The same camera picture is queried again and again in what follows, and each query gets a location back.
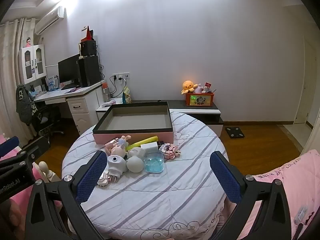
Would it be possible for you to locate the colourful snack bag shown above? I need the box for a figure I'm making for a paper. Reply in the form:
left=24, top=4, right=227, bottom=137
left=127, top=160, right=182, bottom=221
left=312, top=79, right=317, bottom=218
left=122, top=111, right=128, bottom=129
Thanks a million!
left=122, top=86, right=132, bottom=103

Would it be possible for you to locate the black white tv cabinet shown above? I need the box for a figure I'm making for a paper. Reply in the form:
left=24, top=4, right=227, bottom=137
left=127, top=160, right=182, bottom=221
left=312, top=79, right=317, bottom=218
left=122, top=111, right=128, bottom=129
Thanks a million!
left=130, top=99, right=224, bottom=137

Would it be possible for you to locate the red triangular ornament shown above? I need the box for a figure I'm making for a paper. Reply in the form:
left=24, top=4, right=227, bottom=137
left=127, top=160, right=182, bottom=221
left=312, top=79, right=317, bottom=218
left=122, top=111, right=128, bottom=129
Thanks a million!
left=81, top=25, right=94, bottom=42

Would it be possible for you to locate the black office chair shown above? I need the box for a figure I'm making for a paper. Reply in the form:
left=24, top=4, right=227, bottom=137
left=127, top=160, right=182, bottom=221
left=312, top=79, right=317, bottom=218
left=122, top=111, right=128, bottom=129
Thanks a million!
left=30, top=104, right=65, bottom=137

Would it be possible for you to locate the pink brick toy house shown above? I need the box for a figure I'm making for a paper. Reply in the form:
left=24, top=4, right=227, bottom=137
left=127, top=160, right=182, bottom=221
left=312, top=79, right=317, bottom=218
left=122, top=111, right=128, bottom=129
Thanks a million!
left=159, top=143, right=181, bottom=160

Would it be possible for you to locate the white round plug device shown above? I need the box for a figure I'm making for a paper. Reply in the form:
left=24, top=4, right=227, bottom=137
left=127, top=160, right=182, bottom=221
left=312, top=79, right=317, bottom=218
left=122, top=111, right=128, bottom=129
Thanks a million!
left=107, top=154, right=127, bottom=182

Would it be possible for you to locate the large pink box black rim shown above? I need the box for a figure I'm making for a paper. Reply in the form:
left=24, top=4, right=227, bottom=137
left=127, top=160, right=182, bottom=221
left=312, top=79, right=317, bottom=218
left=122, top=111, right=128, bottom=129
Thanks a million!
left=92, top=101, right=174, bottom=145

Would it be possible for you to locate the orange octopus plush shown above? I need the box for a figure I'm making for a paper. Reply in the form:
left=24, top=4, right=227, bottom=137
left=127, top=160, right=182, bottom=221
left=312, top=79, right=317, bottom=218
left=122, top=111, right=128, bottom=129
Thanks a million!
left=181, top=80, right=202, bottom=95

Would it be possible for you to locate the black speaker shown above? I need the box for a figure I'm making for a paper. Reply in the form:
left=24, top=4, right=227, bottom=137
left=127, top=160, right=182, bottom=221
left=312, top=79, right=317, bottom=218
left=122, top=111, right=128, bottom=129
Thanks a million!
left=79, top=40, right=97, bottom=57

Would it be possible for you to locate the grey printed jacket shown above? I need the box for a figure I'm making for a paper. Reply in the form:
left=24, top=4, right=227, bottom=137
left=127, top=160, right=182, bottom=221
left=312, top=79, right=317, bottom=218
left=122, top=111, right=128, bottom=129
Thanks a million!
left=16, top=84, right=38, bottom=125

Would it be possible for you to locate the red printed storage box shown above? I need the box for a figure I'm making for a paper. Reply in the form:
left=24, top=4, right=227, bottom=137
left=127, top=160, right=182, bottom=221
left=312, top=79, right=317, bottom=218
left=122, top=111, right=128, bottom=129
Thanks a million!
left=185, top=92, right=215, bottom=107

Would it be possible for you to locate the blue white box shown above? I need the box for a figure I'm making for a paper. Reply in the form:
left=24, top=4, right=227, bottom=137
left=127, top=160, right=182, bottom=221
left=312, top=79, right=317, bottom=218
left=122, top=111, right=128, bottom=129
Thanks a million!
left=47, top=76, right=59, bottom=90

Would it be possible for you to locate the pink printed quilt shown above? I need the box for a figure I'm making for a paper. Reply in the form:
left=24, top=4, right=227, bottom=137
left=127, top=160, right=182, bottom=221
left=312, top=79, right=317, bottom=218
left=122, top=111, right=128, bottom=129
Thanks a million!
left=217, top=149, right=320, bottom=240

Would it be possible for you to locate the black computer tower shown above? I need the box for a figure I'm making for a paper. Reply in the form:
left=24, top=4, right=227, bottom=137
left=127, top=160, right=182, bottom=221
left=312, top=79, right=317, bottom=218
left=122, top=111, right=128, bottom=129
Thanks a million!
left=78, top=55, right=101, bottom=87

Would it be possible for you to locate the small white side cabinet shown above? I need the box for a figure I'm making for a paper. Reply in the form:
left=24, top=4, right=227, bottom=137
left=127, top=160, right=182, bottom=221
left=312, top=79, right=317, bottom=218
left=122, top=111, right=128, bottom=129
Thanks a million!
left=96, top=99, right=125, bottom=128

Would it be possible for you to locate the black computer monitor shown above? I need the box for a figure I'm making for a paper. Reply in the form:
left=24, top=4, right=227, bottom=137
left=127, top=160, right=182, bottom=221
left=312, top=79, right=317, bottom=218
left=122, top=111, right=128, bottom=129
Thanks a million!
left=58, top=54, right=82, bottom=87

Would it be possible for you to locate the white door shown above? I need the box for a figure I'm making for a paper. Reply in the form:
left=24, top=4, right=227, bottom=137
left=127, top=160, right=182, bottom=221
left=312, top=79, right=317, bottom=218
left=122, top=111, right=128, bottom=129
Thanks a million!
left=294, top=35, right=320, bottom=125

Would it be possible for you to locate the pale grey round ball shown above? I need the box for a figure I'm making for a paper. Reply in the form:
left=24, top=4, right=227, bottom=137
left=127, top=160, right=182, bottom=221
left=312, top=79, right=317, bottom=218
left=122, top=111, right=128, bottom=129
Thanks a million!
left=126, top=156, right=145, bottom=173

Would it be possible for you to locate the pink bed sheet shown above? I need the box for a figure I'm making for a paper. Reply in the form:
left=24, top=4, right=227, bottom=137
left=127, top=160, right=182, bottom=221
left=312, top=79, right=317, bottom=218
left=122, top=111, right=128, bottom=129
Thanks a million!
left=0, top=132, right=63, bottom=215

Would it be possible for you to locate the small pink white brick toy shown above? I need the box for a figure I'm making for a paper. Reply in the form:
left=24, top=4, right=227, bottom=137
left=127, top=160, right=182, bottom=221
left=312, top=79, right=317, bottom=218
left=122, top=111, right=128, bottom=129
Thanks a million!
left=97, top=170, right=112, bottom=187

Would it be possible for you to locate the white air conditioner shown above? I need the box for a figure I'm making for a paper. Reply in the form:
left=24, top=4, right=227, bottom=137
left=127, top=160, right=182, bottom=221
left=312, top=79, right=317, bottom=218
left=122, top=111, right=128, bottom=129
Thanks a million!
left=34, top=6, right=66, bottom=36

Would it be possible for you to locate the white glass door cabinet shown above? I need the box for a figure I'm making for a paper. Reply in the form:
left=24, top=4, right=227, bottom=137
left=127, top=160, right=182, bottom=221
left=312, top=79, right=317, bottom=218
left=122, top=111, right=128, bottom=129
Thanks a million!
left=18, top=44, right=47, bottom=85

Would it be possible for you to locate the clear blue plastic container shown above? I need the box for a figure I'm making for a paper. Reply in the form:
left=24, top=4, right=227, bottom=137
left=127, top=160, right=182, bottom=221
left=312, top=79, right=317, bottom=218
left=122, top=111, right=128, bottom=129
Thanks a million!
left=144, top=152, right=165, bottom=173

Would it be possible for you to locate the pastel rabbit figure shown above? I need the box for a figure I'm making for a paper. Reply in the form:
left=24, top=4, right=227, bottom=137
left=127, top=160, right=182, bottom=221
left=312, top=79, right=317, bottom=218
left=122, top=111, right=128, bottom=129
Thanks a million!
left=110, top=135, right=132, bottom=159

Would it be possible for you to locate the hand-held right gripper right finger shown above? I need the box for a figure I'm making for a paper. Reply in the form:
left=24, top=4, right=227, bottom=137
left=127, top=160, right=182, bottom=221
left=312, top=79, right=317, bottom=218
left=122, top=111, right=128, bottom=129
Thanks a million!
left=209, top=151, right=293, bottom=240

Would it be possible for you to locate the black body scale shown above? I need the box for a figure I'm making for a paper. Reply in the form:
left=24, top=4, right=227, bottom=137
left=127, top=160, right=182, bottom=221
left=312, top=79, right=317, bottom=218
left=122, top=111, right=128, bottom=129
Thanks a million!
left=224, top=127, right=245, bottom=139

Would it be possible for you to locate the bottle with orange cap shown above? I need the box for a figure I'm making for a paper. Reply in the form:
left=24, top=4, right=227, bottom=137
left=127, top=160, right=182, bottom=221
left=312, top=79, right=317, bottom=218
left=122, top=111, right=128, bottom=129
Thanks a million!
left=102, top=81, right=112, bottom=102

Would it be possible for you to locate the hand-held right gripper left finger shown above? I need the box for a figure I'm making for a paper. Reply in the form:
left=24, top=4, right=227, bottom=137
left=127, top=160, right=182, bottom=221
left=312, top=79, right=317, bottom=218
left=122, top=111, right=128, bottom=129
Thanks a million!
left=24, top=151, right=108, bottom=240

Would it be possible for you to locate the beige curtain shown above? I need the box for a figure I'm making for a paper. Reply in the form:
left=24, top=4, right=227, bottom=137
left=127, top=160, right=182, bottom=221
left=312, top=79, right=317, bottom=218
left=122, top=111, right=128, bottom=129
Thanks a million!
left=0, top=17, right=38, bottom=140

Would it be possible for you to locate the white desk with drawers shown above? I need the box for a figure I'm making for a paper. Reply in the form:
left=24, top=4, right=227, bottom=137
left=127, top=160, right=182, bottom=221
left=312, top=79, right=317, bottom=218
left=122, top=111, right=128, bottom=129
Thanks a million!
left=34, top=80, right=105, bottom=135

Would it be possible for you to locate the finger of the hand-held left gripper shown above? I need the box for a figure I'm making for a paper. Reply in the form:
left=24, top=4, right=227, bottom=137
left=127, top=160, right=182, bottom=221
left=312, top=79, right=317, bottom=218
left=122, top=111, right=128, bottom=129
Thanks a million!
left=0, top=136, right=20, bottom=167
left=15, top=136, right=50, bottom=174

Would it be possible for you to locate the white power adapter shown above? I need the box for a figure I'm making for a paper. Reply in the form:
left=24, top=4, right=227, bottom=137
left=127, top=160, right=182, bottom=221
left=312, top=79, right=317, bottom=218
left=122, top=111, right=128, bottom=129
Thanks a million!
left=140, top=142, right=159, bottom=154

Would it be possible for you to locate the yellow highlighter pen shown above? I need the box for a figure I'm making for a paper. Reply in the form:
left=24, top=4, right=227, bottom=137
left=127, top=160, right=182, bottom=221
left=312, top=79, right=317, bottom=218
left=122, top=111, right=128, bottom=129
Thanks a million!
left=125, top=135, right=158, bottom=152

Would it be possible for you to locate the wooden bed post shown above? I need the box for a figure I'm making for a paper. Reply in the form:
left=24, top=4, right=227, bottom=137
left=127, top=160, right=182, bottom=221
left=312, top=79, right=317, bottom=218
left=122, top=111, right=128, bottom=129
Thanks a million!
left=37, top=160, right=63, bottom=183

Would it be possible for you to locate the black power cable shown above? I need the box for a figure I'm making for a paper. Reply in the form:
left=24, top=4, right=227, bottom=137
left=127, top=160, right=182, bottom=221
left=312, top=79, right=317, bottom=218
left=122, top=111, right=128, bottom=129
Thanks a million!
left=109, top=76, right=119, bottom=98

